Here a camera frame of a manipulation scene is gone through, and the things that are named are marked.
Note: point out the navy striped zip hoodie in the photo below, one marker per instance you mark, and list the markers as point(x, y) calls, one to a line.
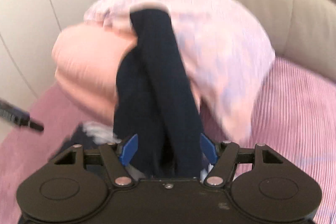
point(155, 102)

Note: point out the purple quilted bedspread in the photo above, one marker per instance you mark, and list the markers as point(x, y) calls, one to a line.
point(294, 114)

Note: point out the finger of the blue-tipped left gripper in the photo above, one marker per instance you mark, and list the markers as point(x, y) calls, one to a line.
point(19, 117)

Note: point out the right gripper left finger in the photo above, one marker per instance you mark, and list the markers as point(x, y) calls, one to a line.
point(82, 162)

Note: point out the pink floral pillow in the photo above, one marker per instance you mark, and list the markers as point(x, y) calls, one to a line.
point(225, 49)

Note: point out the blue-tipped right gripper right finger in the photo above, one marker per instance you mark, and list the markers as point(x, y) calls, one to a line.
point(227, 155)

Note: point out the white wardrobe with handles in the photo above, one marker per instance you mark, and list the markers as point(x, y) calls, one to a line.
point(29, 29)

